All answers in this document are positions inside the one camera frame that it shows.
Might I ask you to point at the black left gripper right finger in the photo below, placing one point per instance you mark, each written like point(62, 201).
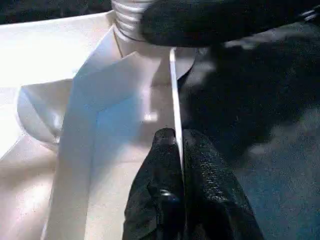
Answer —
point(217, 200)

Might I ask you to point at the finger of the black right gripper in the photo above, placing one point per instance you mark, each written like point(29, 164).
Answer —
point(220, 20)

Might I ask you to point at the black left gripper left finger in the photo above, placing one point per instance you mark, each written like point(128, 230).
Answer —
point(157, 195)

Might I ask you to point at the white plastic table leg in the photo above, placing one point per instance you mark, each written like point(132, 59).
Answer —
point(130, 20)

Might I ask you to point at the white plastic table top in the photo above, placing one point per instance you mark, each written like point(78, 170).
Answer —
point(60, 140)

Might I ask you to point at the black work mat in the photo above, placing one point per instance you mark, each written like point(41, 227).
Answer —
point(270, 140)

